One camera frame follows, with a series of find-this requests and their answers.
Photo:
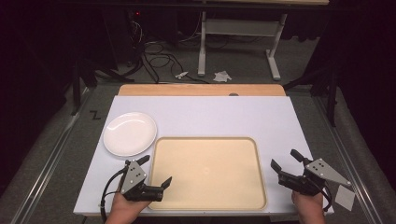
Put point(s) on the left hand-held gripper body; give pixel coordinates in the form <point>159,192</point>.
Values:
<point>134,182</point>

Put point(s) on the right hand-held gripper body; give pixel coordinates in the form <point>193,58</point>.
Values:
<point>314,178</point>

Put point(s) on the white round plate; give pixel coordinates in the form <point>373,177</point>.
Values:
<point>130,134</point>

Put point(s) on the beige plastic tray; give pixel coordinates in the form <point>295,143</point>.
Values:
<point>207,174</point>

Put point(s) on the person's left hand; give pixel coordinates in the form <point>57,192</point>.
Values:
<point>126,207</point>

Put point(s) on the person's right hand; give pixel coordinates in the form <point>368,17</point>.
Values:
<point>308,207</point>

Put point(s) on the white paper sheet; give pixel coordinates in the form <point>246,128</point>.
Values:
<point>344,197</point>

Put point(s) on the black stand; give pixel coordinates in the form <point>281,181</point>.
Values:
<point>84,84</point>
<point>323,90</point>

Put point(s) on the white table mat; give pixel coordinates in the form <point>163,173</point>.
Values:
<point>202,118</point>

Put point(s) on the wooden table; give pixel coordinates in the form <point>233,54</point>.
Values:
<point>202,90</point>

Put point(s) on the white plug on floor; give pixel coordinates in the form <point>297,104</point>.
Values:
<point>181,75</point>

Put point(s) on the crumpled white paper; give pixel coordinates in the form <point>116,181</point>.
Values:
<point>222,76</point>

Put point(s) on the white metal desk frame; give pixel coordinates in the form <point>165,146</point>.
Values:
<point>239,34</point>

